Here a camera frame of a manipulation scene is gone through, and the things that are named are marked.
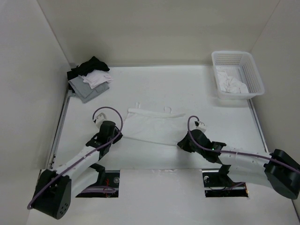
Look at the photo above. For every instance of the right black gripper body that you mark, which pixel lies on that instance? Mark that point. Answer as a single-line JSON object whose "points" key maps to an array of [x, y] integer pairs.
{"points": [[187, 146]]}

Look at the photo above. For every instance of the white tank top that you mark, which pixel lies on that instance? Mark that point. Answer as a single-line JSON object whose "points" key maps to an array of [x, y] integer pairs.
{"points": [[165, 128]]}

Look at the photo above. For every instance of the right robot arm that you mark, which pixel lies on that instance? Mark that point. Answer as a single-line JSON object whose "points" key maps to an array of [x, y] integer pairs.
{"points": [[276, 170]]}

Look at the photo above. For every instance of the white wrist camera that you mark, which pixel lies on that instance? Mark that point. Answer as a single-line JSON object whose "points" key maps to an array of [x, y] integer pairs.
{"points": [[201, 126], [100, 118]]}

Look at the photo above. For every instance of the white plastic basket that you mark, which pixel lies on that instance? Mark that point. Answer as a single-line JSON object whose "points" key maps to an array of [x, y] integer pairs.
{"points": [[249, 74]]}

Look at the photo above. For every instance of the metal table frame rail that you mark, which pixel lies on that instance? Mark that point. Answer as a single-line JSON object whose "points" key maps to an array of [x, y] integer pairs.
{"points": [[58, 108]]}

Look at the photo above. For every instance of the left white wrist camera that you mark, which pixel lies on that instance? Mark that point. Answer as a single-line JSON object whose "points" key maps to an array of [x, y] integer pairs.
{"points": [[100, 118]]}

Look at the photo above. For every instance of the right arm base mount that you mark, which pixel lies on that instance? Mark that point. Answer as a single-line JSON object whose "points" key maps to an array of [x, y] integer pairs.
{"points": [[217, 184]]}

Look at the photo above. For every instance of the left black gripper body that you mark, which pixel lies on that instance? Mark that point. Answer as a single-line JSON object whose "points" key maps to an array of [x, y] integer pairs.
{"points": [[117, 138]]}

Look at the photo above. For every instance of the grey folded tank top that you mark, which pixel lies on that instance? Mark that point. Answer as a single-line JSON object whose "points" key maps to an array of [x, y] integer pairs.
{"points": [[84, 92]]}

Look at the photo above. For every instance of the black folded tank top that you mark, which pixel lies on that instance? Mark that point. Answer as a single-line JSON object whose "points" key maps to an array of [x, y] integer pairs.
{"points": [[87, 67]]}

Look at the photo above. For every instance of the white tank tops in basket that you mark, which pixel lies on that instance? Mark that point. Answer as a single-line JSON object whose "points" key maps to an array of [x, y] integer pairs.
{"points": [[230, 81]]}

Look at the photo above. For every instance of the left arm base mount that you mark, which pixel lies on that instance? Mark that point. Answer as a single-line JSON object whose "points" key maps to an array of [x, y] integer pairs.
{"points": [[106, 186]]}

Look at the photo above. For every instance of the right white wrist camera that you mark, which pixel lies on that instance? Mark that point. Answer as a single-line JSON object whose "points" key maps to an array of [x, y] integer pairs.
{"points": [[201, 126]]}

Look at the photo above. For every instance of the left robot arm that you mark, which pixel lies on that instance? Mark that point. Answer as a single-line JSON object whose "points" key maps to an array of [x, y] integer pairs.
{"points": [[56, 187]]}

